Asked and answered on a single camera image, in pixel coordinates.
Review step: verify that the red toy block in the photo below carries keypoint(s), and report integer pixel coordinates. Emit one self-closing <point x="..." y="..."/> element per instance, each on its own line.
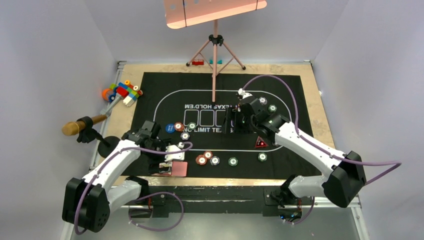
<point x="198" y="62"/>

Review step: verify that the aluminium rail frame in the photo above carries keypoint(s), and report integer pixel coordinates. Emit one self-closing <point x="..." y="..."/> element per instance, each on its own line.
<point x="219" y="195"/>

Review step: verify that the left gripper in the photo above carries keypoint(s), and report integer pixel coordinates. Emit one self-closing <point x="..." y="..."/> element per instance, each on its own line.
<point x="154" y="167"/>

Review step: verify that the red poker chip stack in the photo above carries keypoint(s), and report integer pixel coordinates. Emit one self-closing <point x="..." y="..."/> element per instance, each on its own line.
<point x="201" y="160"/>

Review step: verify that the blue small blind button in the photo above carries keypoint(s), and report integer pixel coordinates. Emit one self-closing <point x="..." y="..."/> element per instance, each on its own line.
<point x="170" y="128"/>

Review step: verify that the gold microphone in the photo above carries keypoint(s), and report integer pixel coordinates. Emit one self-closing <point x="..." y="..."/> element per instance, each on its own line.
<point x="74" y="127"/>

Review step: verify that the orange tape roll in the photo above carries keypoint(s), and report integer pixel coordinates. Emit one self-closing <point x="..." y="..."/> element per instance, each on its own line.
<point x="108" y="95"/>

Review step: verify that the black red all-in triangle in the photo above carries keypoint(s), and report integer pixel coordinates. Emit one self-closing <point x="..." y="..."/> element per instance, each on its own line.
<point x="260" y="143"/>

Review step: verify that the blue poker chip stack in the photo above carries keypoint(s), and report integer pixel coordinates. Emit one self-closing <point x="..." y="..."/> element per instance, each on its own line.
<point x="214" y="161"/>

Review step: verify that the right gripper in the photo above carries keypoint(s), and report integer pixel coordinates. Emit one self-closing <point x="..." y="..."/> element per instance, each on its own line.
<point x="233" y="113"/>

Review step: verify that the single green poker chip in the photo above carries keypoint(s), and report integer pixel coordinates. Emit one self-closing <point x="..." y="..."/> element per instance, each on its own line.
<point x="192" y="126"/>

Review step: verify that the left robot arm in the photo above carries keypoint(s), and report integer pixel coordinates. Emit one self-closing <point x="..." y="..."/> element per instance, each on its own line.
<point x="90" y="200"/>

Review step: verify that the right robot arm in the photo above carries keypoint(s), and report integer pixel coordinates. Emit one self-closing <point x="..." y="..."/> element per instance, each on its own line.
<point x="342" y="174"/>

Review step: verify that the pink music stand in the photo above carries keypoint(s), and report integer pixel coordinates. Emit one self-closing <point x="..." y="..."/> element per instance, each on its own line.
<point x="186" y="13"/>

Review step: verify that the black poker table mat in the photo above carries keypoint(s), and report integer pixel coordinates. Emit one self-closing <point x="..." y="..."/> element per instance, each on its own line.
<point x="169" y="98"/>

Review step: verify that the colourful toy block stack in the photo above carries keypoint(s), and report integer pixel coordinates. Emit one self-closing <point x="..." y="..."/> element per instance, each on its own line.
<point x="127" y="92"/>

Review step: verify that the single red poker chip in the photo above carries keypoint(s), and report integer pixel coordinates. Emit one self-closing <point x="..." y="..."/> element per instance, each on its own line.
<point x="179" y="126"/>

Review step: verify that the playing card deck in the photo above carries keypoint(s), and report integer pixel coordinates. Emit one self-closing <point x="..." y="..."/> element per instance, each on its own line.
<point x="173" y="169"/>

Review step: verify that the green poker chip stack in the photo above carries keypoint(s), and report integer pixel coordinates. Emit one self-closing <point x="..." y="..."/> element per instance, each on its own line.
<point x="233" y="161"/>

